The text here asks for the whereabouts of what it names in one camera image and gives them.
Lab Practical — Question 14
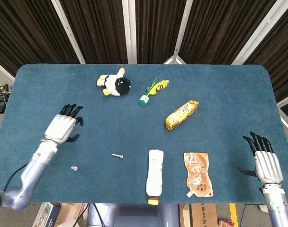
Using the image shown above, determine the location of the colourful snack packet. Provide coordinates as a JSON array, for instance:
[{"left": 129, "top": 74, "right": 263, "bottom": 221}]
[{"left": 217, "top": 218, "right": 235, "bottom": 227}]

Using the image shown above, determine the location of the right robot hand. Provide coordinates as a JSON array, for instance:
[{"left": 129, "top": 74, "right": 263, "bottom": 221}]
[{"left": 237, "top": 131, "right": 284, "bottom": 184}]

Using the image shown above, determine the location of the orange spout pouch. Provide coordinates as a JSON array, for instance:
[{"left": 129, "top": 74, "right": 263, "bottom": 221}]
[{"left": 183, "top": 152, "right": 214, "bottom": 198}]

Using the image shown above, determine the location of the green yellow feather shuttlecock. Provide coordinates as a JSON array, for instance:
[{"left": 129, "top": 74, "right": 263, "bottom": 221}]
[{"left": 138, "top": 77, "right": 170, "bottom": 105}]

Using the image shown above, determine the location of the white labelled drink bottle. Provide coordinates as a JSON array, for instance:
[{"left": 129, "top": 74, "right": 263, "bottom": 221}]
[{"left": 145, "top": 149, "right": 164, "bottom": 205}]

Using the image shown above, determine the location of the black white yellow plush toy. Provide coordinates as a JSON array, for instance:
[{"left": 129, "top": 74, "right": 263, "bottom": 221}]
[{"left": 96, "top": 67, "right": 132, "bottom": 96}]

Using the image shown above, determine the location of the white blue printed box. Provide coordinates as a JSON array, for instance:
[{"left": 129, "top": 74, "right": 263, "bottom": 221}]
[{"left": 31, "top": 202, "right": 62, "bottom": 227}]

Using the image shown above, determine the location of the black floor cable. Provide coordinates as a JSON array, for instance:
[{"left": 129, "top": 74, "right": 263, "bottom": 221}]
[{"left": 77, "top": 202, "right": 107, "bottom": 227}]

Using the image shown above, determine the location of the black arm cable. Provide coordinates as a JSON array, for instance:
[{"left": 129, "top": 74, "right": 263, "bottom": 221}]
[{"left": 0, "top": 163, "right": 28, "bottom": 222}]

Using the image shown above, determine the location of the brown cardboard box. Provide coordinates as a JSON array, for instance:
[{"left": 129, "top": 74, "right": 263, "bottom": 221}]
[{"left": 179, "top": 203, "right": 218, "bottom": 227}]

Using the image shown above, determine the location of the blue grey robot torso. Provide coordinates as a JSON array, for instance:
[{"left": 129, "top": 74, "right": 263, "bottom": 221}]
[{"left": 87, "top": 202, "right": 180, "bottom": 227}]

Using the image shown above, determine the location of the white partition frame post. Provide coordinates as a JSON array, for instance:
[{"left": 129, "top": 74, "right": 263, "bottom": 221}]
[
  {"left": 51, "top": 0, "right": 86, "bottom": 64},
  {"left": 276, "top": 92, "right": 288, "bottom": 152},
  {"left": 162, "top": 0, "right": 194, "bottom": 65},
  {"left": 0, "top": 58, "right": 16, "bottom": 82},
  {"left": 122, "top": 0, "right": 137, "bottom": 64},
  {"left": 231, "top": 0, "right": 284, "bottom": 65}
]

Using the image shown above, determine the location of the golden snack package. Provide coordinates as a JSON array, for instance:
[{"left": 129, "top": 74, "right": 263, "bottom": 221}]
[{"left": 165, "top": 100, "right": 199, "bottom": 131}]

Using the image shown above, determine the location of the blue felt table cover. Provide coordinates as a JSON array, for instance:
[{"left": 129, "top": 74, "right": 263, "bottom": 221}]
[{"left": 0, "top": 63, "right": 288, "bottom": 204}]

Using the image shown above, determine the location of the dark brown pleated curtain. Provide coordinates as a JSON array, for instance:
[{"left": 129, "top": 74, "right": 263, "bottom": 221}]
[
  {"left": 135, "top": 0, "right": 187, "bottom": 64},
  {"left": 0, "top": 0, "right": 80, "bottom": 76},
  {"left": 243, "top": 0, "right": 288, "bottom": 102},
  {"left": 60, "top": 0, "right": 128, "bottom": 64},
  {"left": 179, "top": 0, "right": 276, "bottom": 65}
]

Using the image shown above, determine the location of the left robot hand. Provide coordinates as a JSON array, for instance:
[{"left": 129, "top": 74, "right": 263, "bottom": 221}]
[{"left": 44, "top": 103, "right": 84, "bottom": 145}]

